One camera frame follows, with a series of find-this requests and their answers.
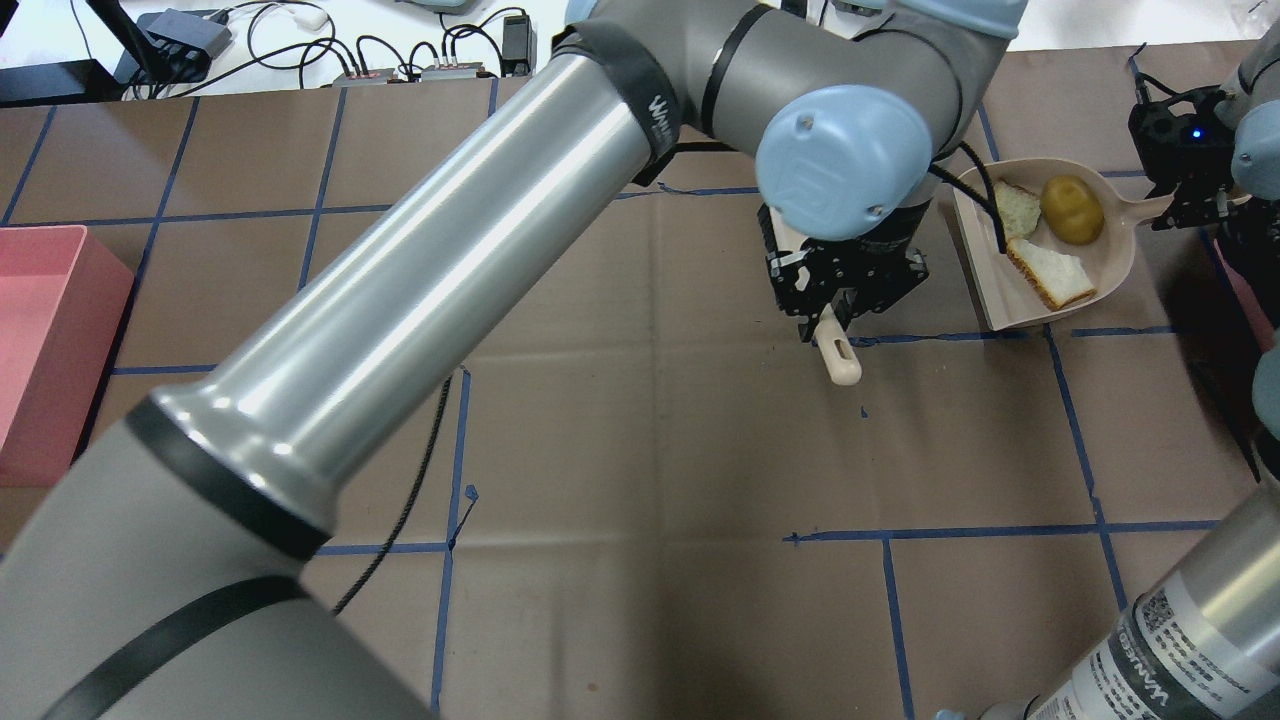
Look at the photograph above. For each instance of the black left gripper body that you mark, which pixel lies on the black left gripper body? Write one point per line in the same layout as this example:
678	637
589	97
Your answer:
858	267

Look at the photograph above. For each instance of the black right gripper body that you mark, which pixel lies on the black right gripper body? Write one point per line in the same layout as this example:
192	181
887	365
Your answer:
1203	154

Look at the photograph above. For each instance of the cream brush with black bristles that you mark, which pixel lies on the cream brush with black bristles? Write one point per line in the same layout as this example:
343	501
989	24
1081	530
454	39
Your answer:
835	350

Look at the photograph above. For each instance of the yellow lemon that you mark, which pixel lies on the yellow lemon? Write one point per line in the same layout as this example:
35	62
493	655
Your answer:
1072	210

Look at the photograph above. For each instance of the cream plastic dustpan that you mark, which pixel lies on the cream plastic dustpan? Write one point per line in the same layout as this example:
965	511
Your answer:
1006	298

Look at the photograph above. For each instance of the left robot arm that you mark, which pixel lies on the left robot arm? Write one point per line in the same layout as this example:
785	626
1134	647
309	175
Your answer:
160	579

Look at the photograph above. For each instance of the pink plastic bin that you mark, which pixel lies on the pink plastic bin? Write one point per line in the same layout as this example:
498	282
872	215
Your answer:
62	298

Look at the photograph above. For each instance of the black power adapter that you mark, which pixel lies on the black power adapter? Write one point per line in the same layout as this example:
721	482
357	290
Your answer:
518	46

